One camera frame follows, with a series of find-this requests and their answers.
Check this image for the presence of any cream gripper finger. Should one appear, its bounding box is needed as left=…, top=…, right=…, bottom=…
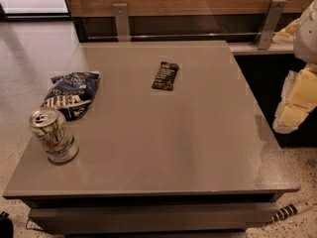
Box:
left=272, top=19, right=299, bottom=44
left=272, top=63, right=317, bottom=134

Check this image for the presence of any blue chip bag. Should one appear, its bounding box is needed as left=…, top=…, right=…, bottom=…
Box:
left=42, top=71, right=99, bottom=121

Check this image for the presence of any striped cable on floor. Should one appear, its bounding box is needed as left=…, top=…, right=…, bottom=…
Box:
left=264, top=199, right=314, bottom=226

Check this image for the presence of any black object floor corner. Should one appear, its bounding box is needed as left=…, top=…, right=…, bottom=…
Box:
left=0, top=211, right=14, bottom=238

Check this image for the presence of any metal bracket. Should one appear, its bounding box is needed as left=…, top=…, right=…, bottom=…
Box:
left=255, top=0, right=286, bottom=50
left=113, top=3, right=131, bottom=42

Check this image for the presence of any black snack bar wrapper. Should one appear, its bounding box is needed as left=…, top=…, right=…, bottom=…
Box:
left=152, top=61, right=179, bottom=91

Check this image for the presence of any left metal bracket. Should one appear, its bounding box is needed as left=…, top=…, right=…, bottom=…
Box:
left=113, top=3, right=131, bottom=42

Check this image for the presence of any grey table drawer unit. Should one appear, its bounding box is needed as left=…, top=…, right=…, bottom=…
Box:
left=2, top=188, right=301, bottom=238

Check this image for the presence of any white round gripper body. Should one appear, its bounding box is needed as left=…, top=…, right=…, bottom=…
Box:
left=294, top=0, right=317, bottom=63

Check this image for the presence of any right metal bracket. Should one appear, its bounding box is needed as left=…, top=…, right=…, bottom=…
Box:
left=255, top=0, right=286, bottom=50

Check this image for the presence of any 7up soda can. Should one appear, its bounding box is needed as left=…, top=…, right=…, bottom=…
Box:
left=29, top=107, right=79, bottom=164

